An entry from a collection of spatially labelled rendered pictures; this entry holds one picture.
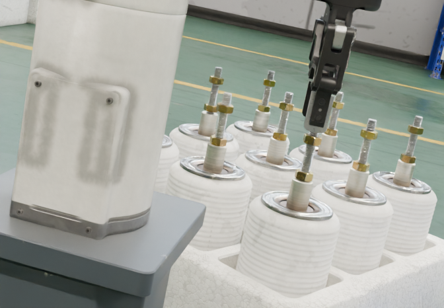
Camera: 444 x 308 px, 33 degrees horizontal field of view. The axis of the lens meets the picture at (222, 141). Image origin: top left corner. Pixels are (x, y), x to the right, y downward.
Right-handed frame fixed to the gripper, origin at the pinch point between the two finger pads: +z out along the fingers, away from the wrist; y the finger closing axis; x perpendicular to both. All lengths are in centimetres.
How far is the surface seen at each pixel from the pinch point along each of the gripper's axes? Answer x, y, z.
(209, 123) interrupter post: -11.5, -22.5, 8.4
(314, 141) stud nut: 0.5, 1.1, 2.7
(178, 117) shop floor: -28, -145, 35
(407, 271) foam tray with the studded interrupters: 14.9, -7.3, 17.3
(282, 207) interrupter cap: -1.3, 2.3, 9.8
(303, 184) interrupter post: 0.4, 1.3, 7.3
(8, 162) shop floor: -53, -69, 35
